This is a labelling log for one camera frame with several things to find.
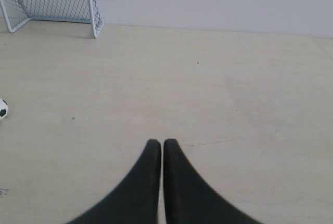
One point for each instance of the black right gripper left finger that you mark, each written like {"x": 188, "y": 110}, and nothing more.
{"x": 135, "y": 199}

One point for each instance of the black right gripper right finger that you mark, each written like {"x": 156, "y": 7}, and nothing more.
{"x": 188, "y": 198}

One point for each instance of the small black white soccer ball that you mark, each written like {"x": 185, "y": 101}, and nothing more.
{"x": 3, "y": 108}

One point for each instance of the white miniature soccer goal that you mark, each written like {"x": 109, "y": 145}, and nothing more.
{"x": 17, "y": 13}

